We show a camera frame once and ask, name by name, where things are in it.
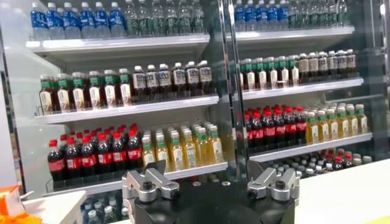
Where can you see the green-label water bottle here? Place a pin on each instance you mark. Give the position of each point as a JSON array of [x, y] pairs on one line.
[[198, 17], [185, 18], [131, 19], [314, 14], [159, 19], [294, 15], [109, 214], [333, 13], [172, 18], [324, 13], [125, 213], [145, 19], [343, 12], [304, 14]]

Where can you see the beige-label dark drink bottle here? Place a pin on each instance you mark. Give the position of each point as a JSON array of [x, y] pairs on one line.
[[303, 65], [313, 64]]

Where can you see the black cabinet centre post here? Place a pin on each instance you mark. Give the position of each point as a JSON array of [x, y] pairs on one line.
[[233, 91]]

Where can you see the blue-label water bottle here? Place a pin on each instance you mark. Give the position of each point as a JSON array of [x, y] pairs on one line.
[[250, 16], [262, 16], [39, 21], [117, 19], [87, 19], [272, 15], [283, 14], [102, 19], [55, 20], [71, 20], [239, 16], [93, 216]]

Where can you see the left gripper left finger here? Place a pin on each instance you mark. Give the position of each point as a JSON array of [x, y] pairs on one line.
[[149, 187]]

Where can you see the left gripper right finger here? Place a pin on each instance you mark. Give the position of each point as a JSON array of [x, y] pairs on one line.
[[283, 185]]

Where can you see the white side table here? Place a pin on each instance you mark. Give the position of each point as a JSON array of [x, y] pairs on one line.
[[58, 207]]

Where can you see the orange and white box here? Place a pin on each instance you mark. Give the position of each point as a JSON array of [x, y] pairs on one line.
[[9, 201]]

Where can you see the glass cabinet door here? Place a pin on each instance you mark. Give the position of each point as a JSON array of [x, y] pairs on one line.
[[377, 61]]

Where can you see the green-cap dark tea bottle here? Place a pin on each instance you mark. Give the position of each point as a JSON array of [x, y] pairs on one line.
[[125, 93], [241, 79], [283, 76], [63, 100], [261, 78], [294, 75], [250, 79], [110, 95], [95, 97], [272, 77], [45, 102], [78, 99]]

